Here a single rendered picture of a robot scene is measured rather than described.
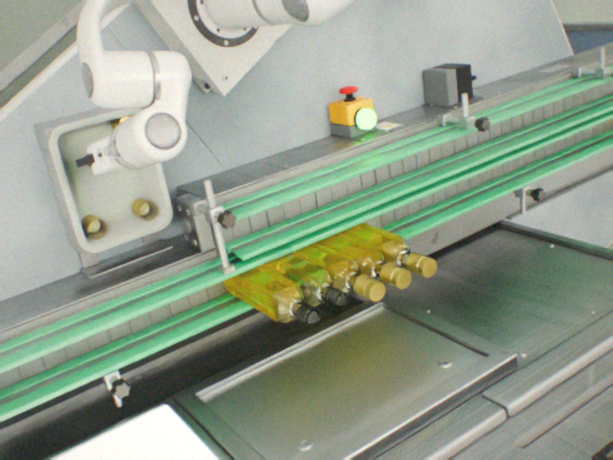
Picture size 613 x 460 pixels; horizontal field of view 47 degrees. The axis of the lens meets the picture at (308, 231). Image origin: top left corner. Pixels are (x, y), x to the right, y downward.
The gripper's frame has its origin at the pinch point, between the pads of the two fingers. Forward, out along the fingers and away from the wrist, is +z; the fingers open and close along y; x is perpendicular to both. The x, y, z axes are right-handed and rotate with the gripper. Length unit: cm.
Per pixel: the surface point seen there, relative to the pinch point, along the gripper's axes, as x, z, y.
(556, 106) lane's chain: -17, 1, 110
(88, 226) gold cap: -10.5, 7.0, -5.3
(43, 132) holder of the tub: 6.4, 1.1, -8.7
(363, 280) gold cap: -31.4, -22.1, 27.7
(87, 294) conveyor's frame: -21.0, 2.8, -10.1
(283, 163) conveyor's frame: -10.1, 3.3, 33.3
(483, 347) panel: -48, -31, 41
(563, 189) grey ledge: -38, 7, 112
